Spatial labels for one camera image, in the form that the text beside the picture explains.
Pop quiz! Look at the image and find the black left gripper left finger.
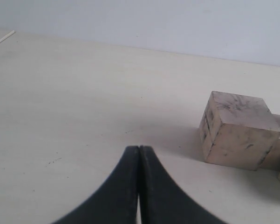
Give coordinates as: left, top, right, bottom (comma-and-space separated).
55, 146, 139, 224

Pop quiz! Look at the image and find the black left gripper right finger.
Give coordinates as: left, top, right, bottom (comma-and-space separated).
139, 146, 224, 224

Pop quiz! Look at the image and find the second largest wooden cube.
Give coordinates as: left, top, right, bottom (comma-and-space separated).
260, 114, 280, 171

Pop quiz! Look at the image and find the white strip at table edge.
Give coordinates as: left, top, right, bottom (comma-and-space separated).
0, 30, 16, 43

